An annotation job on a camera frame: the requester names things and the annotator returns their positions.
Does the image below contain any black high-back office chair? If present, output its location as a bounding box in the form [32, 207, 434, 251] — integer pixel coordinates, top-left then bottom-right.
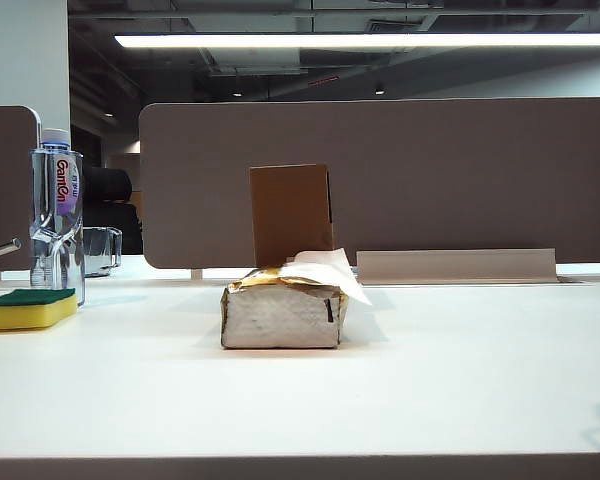
[81, 165, 145, 256]

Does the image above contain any brown cardboard box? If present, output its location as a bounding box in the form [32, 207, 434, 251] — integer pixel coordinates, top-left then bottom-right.
[249, 163, 337, 269]

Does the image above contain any long ceiling light strip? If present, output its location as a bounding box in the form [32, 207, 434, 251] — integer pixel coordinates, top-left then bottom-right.
[113, 32, 600, 50]

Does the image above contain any white tissue sheet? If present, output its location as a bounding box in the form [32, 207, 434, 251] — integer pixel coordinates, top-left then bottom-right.
[279, 247, 374, 307]

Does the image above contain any beige cable tray flap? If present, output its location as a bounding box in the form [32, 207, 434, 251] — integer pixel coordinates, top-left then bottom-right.
[355, 248, 559, 285]

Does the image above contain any clear glass ashtray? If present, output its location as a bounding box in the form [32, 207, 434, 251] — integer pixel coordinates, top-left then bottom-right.
[83, 225, 125, 279]

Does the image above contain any clear Ganten water bottle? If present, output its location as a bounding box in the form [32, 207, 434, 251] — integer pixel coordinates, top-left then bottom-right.
[28, 128, 87, 309]

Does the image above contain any yellow sponge with green scourer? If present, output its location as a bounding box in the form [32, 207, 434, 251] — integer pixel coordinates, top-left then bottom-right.
[0, 287, 79, 334]

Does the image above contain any wide brown desk divider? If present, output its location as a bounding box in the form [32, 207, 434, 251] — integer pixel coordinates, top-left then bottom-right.
[138, 97, 600, 280]

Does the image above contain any silver metal rod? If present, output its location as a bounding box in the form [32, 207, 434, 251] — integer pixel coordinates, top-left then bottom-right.
[0, 237, 23, 264]

